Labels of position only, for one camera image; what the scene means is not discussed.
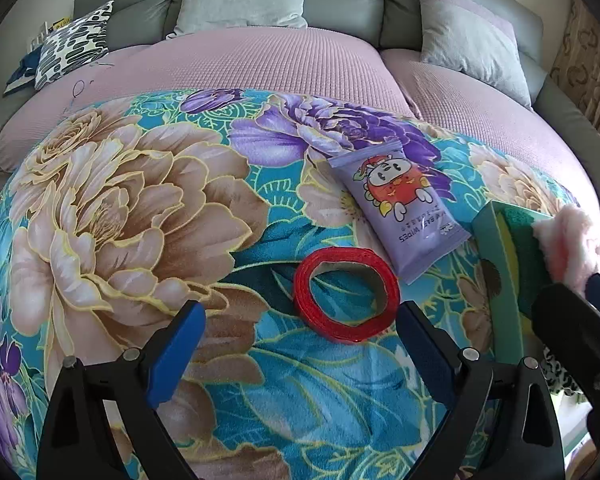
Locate pink seat cover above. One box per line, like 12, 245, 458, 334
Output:
382, 47, 600, 221
0, 27, 416, 171

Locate black and white patterned cushion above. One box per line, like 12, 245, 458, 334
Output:
34, 0, 116, 91

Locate white and yellow papers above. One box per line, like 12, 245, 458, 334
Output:
27, 17, 76, 53

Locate floral blanket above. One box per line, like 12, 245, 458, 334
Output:
0, 87, 600, 480

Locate purple and grey cushion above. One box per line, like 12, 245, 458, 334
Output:
412, 0, 548, 111

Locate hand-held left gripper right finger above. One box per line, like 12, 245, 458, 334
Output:
396, 301, 566, 480

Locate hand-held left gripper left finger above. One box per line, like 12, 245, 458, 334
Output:
35, 301, 207, 480

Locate red ribbon roll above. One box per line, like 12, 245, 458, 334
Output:
294, 247, 401, 345

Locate green and yellow scouring sponge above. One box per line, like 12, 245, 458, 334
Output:
500, 205, 556, 331

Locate black and white spotted scrunchie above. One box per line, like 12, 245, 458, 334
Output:
540, 347, 588, 403

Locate teal cardboard box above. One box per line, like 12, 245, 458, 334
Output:
472, 200, 593, 461

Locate pink fuzzy headband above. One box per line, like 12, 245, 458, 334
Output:
532, 205, 600, 285

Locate purple wet wipes pack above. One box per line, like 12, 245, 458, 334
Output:
327, 140, 473, 285

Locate beige patterned curtain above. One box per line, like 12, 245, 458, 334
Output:
550, 0, 600, 136

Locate grey sofa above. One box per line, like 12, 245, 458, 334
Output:
0, 0, 600, 171

